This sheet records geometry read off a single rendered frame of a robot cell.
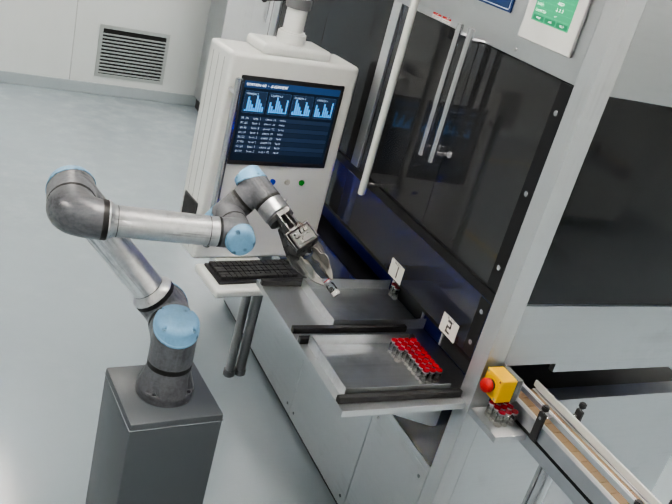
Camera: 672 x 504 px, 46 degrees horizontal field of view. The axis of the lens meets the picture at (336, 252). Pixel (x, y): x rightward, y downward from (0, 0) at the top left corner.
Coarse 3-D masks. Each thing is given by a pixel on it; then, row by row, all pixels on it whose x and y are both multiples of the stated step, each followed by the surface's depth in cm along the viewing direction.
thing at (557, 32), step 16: (544, 0) 201; (560, 0) 196; (576, 0) 192; (528, 16) 207; (544, 16) 201; (560, 16) 196; (576, 16) 191; (528, 32) 206; (544, 32) 201; (560, 32) 196; (576, 32) 191; (560, 48) 196
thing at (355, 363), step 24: (312, 336) 231; (336, 336) 236; (360, 336) 240; (384, 336) 244; (408, 336) 248; (336, 360) 229; (360, 360) 233; (384, 360) 236; (336, 384) 216; (360, 384) 221; (384, 384) 224; (408, 384) 227; (432, 384) 224
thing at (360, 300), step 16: (304, 288) 263; (320, 288) 268; (352, 288) 274; (368, 288) 277; (384, 288) 280; (320, 304) 252; (336, 304) 260; (352, 304) 263; (368, 304) 266; (384, 304) 269; (400, 304) 272; (336, 320) 244; (352, 320) 247; (368, 320) 249; (384, 320) 252; (400, 320) 255; (416, 320) 258
